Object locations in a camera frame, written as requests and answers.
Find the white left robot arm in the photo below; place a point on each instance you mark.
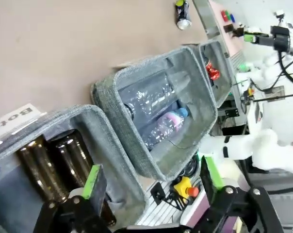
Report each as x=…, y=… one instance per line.
x=265, y=145

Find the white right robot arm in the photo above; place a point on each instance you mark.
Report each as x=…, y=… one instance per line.
x=270, y=116

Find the grey fabric basket for bottles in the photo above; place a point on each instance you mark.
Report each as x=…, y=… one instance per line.
x=93, y=121

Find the grey fabric basket for cans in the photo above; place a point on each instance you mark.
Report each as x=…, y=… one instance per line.
x=221, y=65

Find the crushed red can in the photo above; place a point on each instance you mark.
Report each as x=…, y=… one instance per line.
x=213, y=71

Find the crushed clear plastic bottle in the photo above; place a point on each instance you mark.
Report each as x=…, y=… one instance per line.
x=149, y=94

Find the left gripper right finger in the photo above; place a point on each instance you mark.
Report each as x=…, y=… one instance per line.
x=221, y=208

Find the grey fabric basket for plastic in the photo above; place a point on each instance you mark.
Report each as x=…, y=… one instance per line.
x=197, y=102

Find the white Bottle label sign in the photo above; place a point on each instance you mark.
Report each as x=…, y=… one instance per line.
x=13, y=121

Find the aluminium frame rail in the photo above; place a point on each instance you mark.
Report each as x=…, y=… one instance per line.
x=206, y=17

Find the grey outlet box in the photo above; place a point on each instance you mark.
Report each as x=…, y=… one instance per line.
x=272, y=91

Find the plastic bottle with pink label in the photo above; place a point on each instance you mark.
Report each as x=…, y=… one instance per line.
x=166, y=126

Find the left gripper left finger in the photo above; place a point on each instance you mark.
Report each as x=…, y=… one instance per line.
x=95, y=189

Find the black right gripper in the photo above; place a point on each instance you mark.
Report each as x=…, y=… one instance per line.
x=278, y=36

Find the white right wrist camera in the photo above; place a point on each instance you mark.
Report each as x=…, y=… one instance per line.
x=280, y=14

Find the brown glass bottle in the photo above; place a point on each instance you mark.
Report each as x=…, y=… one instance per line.
x=73, y=157
x=39, y=167

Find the black mounting bracket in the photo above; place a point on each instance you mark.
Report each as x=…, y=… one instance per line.
x=158, y=193

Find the pink panel with coloured buttons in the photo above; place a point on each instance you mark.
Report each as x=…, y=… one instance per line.
x=224, y=36

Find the yellow emergency stop button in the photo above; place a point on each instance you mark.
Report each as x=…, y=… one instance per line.
x=183, y=185

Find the black drink can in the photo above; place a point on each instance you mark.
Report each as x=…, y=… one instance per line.
x=183, y=15

